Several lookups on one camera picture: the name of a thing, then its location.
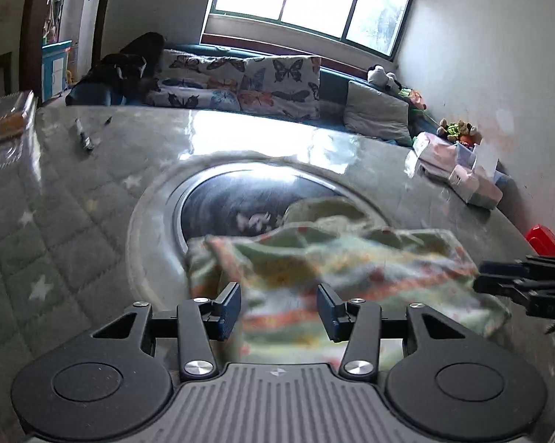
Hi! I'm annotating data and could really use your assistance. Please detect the blue sofa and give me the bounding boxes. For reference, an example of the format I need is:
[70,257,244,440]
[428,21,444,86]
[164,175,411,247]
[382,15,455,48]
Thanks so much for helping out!
[65,44,444,148]

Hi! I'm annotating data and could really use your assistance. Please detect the grey cushion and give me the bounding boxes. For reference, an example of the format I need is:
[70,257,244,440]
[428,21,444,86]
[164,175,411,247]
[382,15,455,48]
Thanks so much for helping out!
[343,80,412,145]

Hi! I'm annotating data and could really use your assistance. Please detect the green framed window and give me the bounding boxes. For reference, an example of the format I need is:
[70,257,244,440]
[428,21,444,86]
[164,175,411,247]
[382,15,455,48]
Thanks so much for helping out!
[203,0,419,59]

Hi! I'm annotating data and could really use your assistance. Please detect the panda plush toy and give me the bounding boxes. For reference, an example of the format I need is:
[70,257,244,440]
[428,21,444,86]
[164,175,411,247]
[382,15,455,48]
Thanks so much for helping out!
[367,65,402,92]

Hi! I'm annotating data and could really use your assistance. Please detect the black pen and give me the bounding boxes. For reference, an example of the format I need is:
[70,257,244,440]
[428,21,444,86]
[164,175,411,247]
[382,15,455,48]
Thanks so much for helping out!
[74,117,96,152]

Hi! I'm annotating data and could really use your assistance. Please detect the blue cabinet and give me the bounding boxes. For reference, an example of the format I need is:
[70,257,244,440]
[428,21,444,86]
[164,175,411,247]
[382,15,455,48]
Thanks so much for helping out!
[41,39,73,102]

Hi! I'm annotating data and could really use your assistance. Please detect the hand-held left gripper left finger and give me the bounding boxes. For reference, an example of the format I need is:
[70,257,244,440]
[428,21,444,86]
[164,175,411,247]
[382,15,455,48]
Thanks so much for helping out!
[90,282,241,381]

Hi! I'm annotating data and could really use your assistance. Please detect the black bag on sofa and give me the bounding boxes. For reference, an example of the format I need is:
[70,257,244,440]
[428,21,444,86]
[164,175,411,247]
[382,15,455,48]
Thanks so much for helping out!
[66,53,161,106]

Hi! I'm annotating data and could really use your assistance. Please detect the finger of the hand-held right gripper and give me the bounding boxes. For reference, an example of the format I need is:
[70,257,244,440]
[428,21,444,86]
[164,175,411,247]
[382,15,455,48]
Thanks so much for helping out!
[479,260,537,280]
[473,277,532,297]

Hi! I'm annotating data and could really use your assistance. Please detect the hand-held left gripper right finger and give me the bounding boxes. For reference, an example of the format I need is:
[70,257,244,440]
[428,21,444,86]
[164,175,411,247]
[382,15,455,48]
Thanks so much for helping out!
[316,284,467,382]

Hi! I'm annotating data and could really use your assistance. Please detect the pink tissue pack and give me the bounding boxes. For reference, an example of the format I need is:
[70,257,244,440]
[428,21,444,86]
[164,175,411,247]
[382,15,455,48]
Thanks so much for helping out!
[413,132,460,168]

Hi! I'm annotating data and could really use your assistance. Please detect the pale patterned striped garment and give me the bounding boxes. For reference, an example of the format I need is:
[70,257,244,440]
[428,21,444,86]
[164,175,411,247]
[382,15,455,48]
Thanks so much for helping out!
[185,196,513,372]

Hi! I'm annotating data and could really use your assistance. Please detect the dark wooden door frame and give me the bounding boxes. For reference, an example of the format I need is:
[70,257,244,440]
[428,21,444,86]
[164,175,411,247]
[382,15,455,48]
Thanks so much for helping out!
[19,0,116,102]

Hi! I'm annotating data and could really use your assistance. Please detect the clear plastic food container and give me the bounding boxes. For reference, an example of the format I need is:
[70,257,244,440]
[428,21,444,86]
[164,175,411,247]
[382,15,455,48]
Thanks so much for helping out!
[0,91,39,176]

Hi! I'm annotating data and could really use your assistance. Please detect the hanging clothes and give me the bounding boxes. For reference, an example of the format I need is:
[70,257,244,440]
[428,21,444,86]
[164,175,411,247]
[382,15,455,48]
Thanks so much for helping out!
[45,0,64,42]

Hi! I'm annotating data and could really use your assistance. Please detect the red box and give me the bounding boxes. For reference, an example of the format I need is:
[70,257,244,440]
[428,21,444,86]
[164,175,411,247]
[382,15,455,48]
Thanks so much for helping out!
[525,224,555,257]

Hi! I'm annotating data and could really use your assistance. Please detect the large butterfly print cushion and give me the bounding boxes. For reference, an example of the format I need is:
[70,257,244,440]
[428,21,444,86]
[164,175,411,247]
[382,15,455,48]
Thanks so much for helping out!
[238,55,322,121]

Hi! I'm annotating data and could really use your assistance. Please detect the clear plastic storage box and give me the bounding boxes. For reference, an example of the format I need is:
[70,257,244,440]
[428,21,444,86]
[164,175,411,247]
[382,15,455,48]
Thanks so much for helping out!
[455,142,513,191]

